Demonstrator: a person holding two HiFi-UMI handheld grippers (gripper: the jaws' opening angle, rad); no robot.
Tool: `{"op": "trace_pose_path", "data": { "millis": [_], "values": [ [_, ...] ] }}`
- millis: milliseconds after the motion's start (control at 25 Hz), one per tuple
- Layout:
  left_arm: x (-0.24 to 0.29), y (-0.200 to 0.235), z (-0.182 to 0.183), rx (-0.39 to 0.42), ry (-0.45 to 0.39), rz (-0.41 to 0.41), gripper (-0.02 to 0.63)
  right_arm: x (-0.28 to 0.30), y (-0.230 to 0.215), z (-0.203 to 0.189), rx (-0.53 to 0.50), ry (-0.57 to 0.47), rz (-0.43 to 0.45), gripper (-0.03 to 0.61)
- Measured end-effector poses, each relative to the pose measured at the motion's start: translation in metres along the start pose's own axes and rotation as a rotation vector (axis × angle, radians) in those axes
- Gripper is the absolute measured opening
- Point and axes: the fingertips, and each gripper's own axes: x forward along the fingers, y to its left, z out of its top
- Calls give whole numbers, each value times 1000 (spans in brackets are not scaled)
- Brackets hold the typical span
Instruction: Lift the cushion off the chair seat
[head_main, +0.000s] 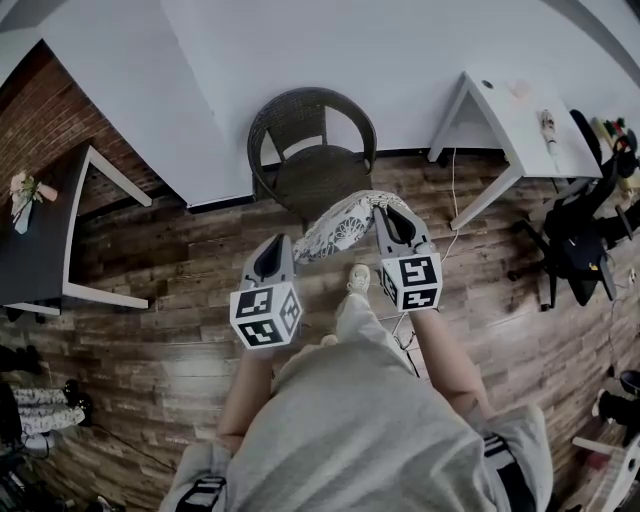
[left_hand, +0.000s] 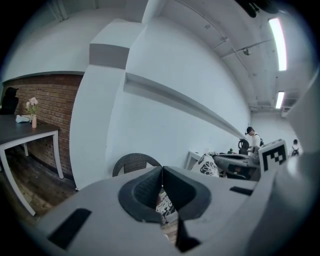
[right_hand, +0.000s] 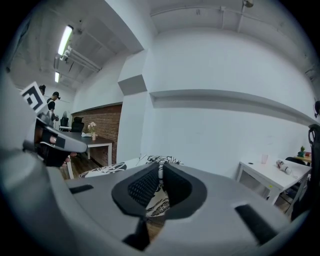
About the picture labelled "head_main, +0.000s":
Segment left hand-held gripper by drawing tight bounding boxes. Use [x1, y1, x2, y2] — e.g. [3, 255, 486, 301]
[229, 232, 304, 352]

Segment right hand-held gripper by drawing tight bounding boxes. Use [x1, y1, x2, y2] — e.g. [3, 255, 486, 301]
[373, 203, 443, 314]

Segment floral patterned cushion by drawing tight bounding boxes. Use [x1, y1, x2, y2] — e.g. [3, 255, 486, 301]
[291, 189, 422, 266]

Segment dark wicker chair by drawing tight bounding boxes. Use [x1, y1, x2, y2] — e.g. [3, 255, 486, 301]
[246, 86, 379, 237]

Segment person's right forearm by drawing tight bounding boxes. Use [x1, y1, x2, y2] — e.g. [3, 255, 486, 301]
[408, 305, 495, 417]

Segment person's left forearm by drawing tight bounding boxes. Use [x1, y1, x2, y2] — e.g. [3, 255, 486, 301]
[216, 345, 282, 452]

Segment black office chair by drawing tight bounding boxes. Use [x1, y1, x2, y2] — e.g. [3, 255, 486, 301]
[508, 108, 640, 312]

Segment person's light trouser leg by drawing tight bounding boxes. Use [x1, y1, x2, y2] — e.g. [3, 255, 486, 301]
[333, 291, 418, 377]

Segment person's grey shirt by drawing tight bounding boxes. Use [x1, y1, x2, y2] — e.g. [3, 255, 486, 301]
[158, 343, 555, 512]

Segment white desk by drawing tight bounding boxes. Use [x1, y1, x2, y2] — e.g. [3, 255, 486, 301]
[427, 70, 604, 232]

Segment pink flowers in vase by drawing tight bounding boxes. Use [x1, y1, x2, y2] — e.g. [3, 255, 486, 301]
[9, 170, 59, 235]

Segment white cable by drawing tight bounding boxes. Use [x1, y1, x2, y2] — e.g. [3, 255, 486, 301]
[439, 146, 460, 261]

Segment black and white shoulder strap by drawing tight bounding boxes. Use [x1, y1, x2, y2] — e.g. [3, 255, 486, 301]
[479, 433, 537, 512]
[175, 475, 228, 512]

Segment dark table with white frame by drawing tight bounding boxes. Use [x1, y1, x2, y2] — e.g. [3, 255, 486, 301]
[0, 144, 154, 317]

